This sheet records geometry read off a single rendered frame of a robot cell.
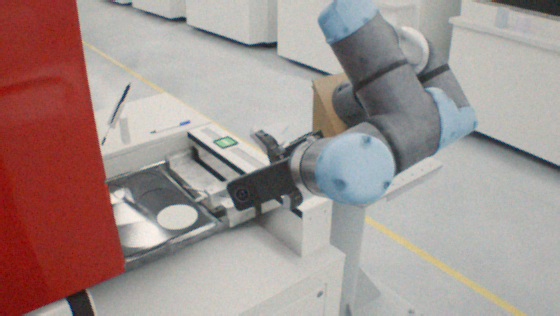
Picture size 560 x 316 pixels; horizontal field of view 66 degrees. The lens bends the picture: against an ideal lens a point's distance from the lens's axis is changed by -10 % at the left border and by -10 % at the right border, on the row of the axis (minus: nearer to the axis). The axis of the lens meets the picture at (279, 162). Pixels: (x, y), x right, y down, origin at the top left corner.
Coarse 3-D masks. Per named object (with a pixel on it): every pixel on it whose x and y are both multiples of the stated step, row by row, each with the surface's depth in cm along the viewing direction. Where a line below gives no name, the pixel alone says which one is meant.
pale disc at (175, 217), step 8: (168, 208) 118; (176, 208) 118; (184, 208) 118; (192, 208) 118; (160, 216) 115; (168, 216) 115; (176, 216) 115; (184, 216) 115; (192, 216) 115; (160, 224) 112; (168, 224) 112; (176, 224) 112; (184, 224) 113
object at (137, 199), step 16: (128, 176) 132; (144, 176) 133; (160, 176) 132; (112, 192) 125; (128, 192) 125; (144, 192) 125; (160, 192) 125; (176, 192) 125; (112, 208) 118; (128, 208) 118; (144, 208) 118; (160, 208) 119; (128, 224) 112; (144, 224) 112; (192, 224) 113; (128, 240) 107; (144, 240) 107; (160, 240) 107; (128, 256) 102
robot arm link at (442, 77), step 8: (432, 72) 86; (440, 72) 86; (448, 72) 87; (424, 80) 86; (432, 80) 86; (440, 80) 86; (448, 80) 86; (456, 80) 88; (440, 88) 86; (448, 88) 86; (456, 88) 87; (448, 96) 86; (456, 96) 86; (464, 96) 88; (456, 104) 86; (464, 104) 86; (464, 112) 86; (472, 112) 87; (464, 120) 86; (472, 120) 86; (464, 128) 86; (472, 128) 87; (448, 144) 94
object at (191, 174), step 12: (168, 168) 142; (180, 168) 140; (192, 168) 140; (180, 180) 137; (192, 180) 134; (204, 180) 134; (216, 180) 134; (192, 192) 133; (204, 204) 128; (216, 204) 124; (240, 216) 120; (252, 216) 123
